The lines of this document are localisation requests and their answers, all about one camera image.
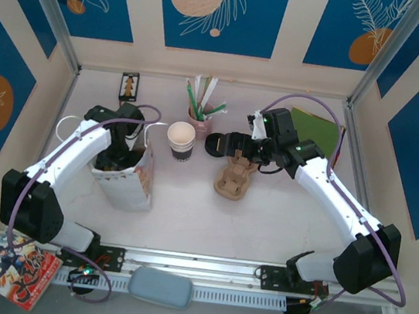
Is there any cartoon animal paper gift bag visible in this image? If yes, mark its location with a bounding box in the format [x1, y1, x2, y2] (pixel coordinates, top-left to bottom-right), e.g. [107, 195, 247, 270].
[45, 105, 169, 217]

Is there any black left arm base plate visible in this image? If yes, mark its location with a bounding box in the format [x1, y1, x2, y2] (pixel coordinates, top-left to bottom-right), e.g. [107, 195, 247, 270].
[76, 241, 128, 275]

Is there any brown cardboard cup carrier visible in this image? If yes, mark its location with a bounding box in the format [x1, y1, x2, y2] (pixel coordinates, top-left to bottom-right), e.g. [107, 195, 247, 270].
[210, 146, 261, 203]

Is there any small black orange card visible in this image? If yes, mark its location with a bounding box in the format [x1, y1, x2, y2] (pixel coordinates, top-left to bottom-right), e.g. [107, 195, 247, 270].
[117, 69, 141, 102]

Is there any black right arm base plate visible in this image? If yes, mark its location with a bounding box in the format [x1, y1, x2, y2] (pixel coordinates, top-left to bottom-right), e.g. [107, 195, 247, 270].
[255, 263, 332, 300]

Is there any aluminium frame post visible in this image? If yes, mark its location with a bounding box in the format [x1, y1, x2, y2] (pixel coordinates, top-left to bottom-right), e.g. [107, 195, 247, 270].
[346, 0, 419, 118]
[9, 0, 93, 76]

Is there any white slotted cable duct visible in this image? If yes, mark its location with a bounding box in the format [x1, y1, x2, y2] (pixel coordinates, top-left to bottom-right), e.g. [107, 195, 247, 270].
[50, 262, 289, 314]

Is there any green straw in torn wrapper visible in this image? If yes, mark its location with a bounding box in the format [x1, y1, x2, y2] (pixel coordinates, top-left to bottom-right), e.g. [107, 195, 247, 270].
[197, 99, 230, 125]

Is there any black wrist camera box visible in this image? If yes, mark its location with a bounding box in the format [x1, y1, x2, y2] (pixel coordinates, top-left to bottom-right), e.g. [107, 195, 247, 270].
[114, 100, 148, 125]
[260, 104, 303, 146]

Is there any black cup lid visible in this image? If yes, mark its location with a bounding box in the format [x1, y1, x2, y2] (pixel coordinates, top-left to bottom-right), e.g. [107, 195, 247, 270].
[202, 131, 237, 162]

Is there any white wrapped straw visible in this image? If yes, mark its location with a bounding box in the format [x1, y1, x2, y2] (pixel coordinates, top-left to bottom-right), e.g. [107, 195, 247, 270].
[203, 73, 221, 108]

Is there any pink cup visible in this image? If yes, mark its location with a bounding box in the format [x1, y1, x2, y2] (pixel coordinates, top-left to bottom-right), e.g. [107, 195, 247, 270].
[185, 101, 218, 133]

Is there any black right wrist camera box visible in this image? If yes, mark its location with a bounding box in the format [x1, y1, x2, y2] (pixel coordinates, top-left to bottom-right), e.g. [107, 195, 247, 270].
[260, 104, 303, 146]

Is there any colourful comic booklet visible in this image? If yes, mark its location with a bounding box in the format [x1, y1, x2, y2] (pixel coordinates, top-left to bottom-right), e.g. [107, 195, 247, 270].
[0, 230, 67, 314]

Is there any long green straw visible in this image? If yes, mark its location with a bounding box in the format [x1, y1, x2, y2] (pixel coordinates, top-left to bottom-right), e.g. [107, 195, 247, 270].
[180, 77, 207, 121]

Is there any aluminium front rail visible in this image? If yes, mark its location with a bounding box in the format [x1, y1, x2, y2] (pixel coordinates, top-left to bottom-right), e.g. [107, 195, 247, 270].
[0, 219, 407, 313]

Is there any blue-grey padded case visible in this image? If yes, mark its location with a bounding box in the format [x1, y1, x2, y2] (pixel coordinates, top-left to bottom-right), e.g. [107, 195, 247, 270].
[125, 264, 197, 312]

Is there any stack of paper cups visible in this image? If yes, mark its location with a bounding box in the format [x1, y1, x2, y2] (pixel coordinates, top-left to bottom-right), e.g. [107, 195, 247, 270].
[162, 118, 199, 164]

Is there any aluminium side rail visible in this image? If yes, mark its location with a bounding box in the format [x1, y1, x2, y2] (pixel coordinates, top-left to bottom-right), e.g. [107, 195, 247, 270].
[3, 59, 83, 241]
[319, 99, 407, 276]

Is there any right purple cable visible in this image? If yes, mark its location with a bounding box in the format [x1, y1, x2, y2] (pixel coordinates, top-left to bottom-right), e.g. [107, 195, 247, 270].
[232, 88, 419, 314]

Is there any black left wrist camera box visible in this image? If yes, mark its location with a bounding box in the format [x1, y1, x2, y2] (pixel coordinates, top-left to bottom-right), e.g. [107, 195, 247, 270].
[114, 100, 148, 125]

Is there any stack of coloured paper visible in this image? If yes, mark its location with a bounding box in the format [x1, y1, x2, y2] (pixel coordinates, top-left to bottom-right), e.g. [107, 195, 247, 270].
[282, 104, 349, 171]

